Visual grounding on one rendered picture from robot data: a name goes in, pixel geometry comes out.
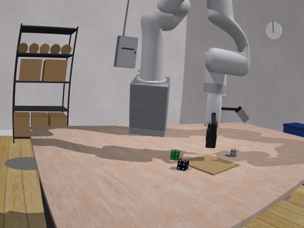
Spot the black die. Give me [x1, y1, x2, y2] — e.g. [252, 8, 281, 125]
[177, 159, 189, 171]

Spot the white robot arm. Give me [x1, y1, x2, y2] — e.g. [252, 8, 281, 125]
[136, 0, 250, 123]

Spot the tan flat mat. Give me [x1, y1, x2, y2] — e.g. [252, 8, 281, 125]
[186, 154, 239, 175]

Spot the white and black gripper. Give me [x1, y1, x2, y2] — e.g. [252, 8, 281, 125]
[203, 92, 226, 148]

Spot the green die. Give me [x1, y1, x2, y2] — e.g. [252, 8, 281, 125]
[170, 150, 180, 160]

